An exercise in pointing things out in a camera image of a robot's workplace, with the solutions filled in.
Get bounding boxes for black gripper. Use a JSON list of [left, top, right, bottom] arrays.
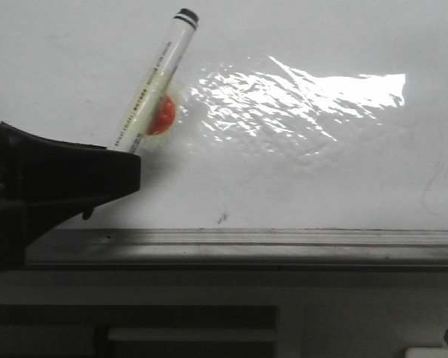
[[0, 123, 141, 271]]

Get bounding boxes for red magnet taped to marker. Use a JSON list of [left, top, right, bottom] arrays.
[[139, 84, 182, 151]]

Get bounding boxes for white whiteboard marker black tip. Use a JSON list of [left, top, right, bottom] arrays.
[[102, 8, 199, 157]]

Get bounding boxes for white whiteboard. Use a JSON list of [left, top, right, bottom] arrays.
[[0, 1, 448, 230]]

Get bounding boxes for white object bottom right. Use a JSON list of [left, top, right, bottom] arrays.
[[404, 348, 448, 358]]

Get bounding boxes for aluminium whiteboard frame rail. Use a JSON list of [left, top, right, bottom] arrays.
[[25, 228, 448, 270]]

